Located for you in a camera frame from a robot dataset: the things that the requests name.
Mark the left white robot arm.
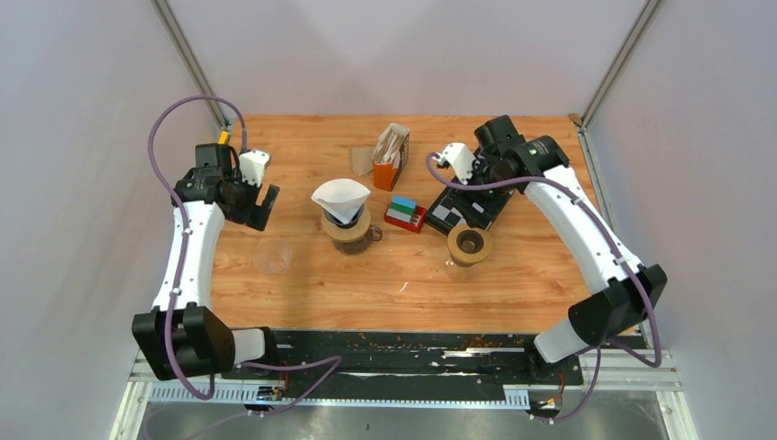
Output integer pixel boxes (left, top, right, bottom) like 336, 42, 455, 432
131, 143, 281, 380

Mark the white paper coffee filter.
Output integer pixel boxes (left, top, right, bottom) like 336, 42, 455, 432
311, 178, 371, 224

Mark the brown paper filter on table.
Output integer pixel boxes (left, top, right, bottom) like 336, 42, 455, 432
349, 147, 374, 177

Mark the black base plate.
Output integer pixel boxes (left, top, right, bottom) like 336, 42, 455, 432
219, 328, 585, 403

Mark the orange filter box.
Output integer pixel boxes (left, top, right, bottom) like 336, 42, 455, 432
372, 123, 410, 192

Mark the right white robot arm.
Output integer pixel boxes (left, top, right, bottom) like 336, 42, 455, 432
426, 115, 667, 383

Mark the aluminium frame rail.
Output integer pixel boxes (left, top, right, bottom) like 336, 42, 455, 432
128, 348, 683, 410

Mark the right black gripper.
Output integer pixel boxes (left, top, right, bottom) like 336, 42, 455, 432
445, 156, 514, 229

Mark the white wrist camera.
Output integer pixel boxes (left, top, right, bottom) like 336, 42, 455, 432
238, 149, 271, 188
437, 142, 476, 185

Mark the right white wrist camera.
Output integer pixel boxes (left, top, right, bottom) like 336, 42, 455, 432
437, 142, 476, 185

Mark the blue glass dripper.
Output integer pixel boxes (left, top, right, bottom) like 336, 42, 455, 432
324, 206, 367, 231

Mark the small wooden dripper ring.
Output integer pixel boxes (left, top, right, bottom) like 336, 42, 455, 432
446, 224, 494, 268

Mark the large wooden dripper ring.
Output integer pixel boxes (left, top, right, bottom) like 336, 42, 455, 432
320, 212, 373, 244

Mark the glass coffee carafe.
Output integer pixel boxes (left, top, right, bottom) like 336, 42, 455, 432
332, 225, 383, 255

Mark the red toy brick stack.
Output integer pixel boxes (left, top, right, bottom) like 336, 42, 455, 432
383, 195, 427, 234

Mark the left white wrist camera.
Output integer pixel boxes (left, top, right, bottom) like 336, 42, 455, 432
238, 149, 271, 188

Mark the clear glass beaker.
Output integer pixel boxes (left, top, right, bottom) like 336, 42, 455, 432
443, 256, 483, 282

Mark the black white chessboard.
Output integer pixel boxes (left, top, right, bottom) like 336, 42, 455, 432
423, 188, 517, 237

